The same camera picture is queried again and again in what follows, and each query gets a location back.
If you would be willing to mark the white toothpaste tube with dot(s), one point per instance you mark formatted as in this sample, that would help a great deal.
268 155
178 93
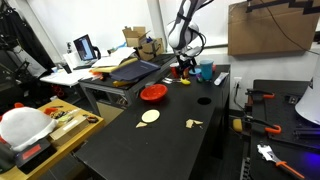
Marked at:
221 78

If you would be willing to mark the tan paper disc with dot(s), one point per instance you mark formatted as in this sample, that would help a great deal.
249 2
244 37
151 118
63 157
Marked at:
150 116

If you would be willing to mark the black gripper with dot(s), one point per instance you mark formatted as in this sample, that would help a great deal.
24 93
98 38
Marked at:
187 61

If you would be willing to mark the red plastic cup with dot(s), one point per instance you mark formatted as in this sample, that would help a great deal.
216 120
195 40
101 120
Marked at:
174 70

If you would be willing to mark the blue bin lid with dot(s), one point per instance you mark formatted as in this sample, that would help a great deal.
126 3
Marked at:
135 70

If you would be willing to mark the small white table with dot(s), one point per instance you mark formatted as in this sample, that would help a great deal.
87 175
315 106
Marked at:
63 78

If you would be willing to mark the red bowl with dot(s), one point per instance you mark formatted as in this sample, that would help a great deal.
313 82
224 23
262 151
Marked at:
154 92

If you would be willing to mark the white paper stack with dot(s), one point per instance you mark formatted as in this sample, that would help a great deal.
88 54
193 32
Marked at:
113 57

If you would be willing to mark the yellow toy banana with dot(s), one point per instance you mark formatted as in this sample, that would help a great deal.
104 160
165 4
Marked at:
185 81

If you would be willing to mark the purple toy eggplant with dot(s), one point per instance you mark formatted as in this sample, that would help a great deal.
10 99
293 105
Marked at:
199 79

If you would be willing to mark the large cardboard panel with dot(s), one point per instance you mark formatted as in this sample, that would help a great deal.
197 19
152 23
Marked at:
273 28

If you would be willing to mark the triangular tan paper scrap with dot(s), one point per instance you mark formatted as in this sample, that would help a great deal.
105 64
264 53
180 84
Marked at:
141 125

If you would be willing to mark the blue plate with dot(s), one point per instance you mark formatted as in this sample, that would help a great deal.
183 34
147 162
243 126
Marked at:
195 71

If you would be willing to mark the black breadboard table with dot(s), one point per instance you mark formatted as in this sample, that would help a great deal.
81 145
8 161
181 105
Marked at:
290 140

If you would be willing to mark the blue plastic cup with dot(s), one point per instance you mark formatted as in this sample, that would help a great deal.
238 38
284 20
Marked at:
206 70

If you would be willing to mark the white wall outlet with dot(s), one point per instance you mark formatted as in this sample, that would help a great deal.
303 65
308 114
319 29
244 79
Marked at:
237 82

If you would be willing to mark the yellow sponge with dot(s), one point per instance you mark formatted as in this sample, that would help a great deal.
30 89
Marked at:
237 125

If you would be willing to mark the cardboard box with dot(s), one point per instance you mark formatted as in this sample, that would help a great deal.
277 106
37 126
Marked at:
135 37
151 49

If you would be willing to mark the silver fork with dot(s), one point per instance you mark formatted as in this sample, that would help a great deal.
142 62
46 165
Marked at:
171 82
170 79

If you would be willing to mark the yellow wooden table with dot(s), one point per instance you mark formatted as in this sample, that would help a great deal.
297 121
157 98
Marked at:
66 133

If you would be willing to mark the open laptop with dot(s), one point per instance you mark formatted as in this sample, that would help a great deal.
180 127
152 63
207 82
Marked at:
85 48

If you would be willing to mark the small tan toy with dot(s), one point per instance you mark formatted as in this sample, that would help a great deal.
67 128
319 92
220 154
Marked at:
190 123

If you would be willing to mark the grey metal frame table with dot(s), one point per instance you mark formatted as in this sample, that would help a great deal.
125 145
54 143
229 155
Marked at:
110 88

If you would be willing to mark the black scale red display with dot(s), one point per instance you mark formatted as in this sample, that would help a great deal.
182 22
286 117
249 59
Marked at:
33 153

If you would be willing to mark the white rounded bag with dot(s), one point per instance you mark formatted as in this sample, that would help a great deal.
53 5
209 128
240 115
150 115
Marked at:
25 126

